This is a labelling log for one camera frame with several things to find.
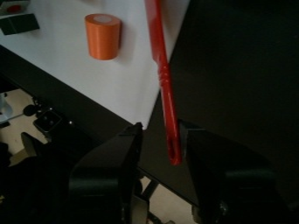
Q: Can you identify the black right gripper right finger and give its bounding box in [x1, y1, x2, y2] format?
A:
[178, 118, 299, 224]

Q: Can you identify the patterned block with red circle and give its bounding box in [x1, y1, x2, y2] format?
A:
[0, 0, 34, 16]

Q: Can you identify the patterned block with green circle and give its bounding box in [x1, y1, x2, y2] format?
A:
[0, 12, 42, 37]

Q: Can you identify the orange toy carrot piece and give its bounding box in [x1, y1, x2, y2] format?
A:
[85, 12, 123, 61]

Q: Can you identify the small black equipment box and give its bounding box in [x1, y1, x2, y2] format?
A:
[33, 108, 63, 135]

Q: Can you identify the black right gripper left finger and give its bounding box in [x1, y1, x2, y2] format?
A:
[69, 122, 150, 224]

